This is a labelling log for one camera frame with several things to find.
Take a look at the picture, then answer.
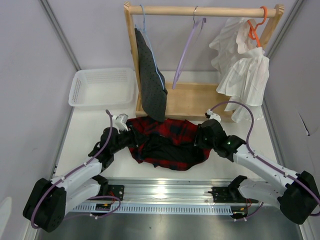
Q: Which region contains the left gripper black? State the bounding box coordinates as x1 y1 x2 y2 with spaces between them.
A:
110 125 149 155

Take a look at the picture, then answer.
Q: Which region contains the red plaid skirt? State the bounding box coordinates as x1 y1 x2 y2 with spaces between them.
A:
126 116 211 171

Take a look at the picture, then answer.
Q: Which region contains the purple hanger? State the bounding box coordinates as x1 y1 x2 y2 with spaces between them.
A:
172 5 207 90

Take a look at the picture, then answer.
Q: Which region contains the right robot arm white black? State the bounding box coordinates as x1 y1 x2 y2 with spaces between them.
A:
195 119 320 225

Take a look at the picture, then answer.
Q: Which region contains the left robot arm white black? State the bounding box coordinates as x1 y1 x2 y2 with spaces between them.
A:
22 127 139 233

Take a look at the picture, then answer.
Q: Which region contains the orange hanger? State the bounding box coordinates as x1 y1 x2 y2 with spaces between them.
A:
247 6 268 48

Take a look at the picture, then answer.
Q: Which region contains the light blue hanger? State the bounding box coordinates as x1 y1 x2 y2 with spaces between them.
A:
134 4 168 95

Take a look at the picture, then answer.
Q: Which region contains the wooden clothes rack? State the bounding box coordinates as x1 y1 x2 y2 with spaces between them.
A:
124 1 285 121

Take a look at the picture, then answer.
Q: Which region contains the white plastic basket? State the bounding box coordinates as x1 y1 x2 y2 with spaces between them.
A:
68 67 137 111

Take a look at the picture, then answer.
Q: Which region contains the grey dotted garment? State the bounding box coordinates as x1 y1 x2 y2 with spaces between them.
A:
134 28 168 122

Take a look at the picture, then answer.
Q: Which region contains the white pleated garment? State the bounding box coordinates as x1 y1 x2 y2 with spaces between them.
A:
209 17 270 123

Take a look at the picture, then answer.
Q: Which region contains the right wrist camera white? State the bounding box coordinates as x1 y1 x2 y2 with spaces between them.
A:
205 108 222 123

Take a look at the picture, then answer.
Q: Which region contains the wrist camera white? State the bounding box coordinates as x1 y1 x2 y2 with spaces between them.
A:
112 113 129 132
205 108 222 123

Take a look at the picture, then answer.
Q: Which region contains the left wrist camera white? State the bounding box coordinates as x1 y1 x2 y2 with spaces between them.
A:
112 113 129 132

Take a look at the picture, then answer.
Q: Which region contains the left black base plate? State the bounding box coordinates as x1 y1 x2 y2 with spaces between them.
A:
107 184 125 201

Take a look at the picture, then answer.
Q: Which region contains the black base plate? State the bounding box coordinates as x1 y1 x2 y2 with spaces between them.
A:
107 184 125 201
208 186 247 203

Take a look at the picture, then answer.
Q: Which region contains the aluminium mounting rail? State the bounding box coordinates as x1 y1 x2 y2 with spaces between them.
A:
108 177 232 205

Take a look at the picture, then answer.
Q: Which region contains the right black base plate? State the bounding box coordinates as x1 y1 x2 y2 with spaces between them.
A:
208 186 247 203

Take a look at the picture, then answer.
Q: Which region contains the white slotted cable duct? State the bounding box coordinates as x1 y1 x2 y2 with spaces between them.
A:
71 202 247 216

